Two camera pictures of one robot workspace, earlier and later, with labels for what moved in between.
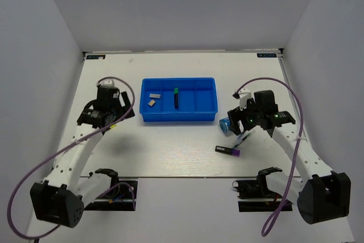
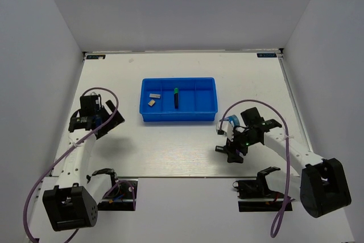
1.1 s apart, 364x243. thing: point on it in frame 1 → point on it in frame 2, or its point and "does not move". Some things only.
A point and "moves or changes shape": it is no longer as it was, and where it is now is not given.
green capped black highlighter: x=176 y=96 does not move
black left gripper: x=124 y=110 → x=116 y=120
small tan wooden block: x=151 y=102 does not move
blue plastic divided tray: x=197 y=99 does not move
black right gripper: x=235 y=115 → x=232 y=156
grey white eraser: x=154 y=95 does not move
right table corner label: x=266 y=55 does not move
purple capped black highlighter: x=228 y=151 does not move
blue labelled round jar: x=224 y=124 moves or changes shape
